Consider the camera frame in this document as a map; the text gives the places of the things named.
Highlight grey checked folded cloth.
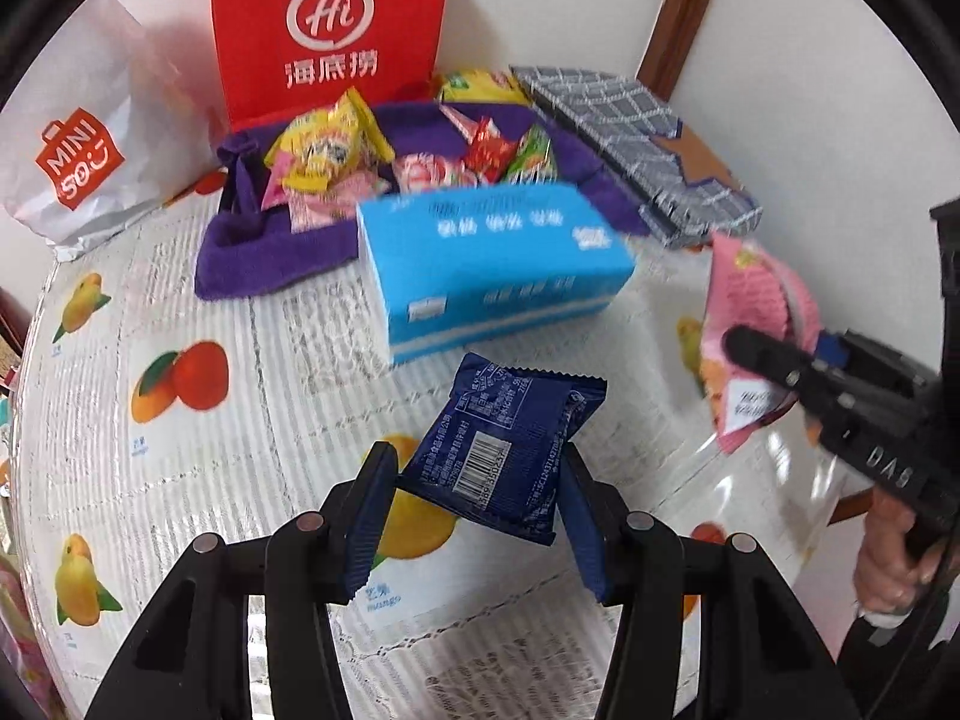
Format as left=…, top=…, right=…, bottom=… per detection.
left=510, top=64, right=762, bottom=250

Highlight red paper bag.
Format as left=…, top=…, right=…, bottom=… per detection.
left=208, top=0, right=458, bottom=132

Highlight purple cloth tray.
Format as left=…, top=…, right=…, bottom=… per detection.
left=193, top=101, right=653, bottom=301

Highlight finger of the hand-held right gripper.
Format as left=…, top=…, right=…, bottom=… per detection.
left=722, top=324, right=848, bottom=428
left=816, top=328, right=931, bottom=391

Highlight red snack packet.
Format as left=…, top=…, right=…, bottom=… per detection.
left=457, top=116, right=518, bottom=185

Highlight white plastic bag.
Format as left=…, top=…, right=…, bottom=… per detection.
left=0, top=0, right=226, bottom=263

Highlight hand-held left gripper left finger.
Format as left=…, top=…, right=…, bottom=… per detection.
left=105, top=441, right=400, bottom=720

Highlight person's right hand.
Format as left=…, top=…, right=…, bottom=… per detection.
left=855, top=495, right=946, bottom=623

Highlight light pink snack packet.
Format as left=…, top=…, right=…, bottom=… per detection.
left=261, top=154, right=301, bottom=209

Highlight green snack packet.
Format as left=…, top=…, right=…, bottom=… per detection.
left=499, top=124, right=560, bottom=185

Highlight white snack packet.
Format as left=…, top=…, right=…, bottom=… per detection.
left=390, top=154, right=481, bottom=192

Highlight pink patterned cloth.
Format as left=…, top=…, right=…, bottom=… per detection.
left=0, top=540, right=61, bottom=706

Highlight small pink snack packet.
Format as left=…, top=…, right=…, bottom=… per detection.
left=289, top=172, right=380, bottom=233

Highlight yellow snack packet dark print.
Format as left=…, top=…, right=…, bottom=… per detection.
left=266, top=88, right=396, bottom=196

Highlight large yellow snack bag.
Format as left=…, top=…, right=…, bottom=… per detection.
left=435, top=69, right=530, bottom=106

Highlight dark blue snack packet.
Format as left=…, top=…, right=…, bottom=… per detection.
left=396, top=351, right=608, bottom=547

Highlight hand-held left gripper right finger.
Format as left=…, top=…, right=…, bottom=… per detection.
left=559, top=442, right=863, bottom=720

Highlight brown wooden door frame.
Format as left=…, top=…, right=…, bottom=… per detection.
left=637, top=0, right=728, bottom=102

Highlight fruit-printed tablecloth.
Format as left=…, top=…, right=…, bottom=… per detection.
left=15, top=172, right=878, bottom=720

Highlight person's right forearm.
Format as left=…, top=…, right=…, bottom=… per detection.
left=836, top=555, right=960, bottom=720

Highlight blue tissue pack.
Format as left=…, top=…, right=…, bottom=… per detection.
left=355, top=184, right=638, bottom=368

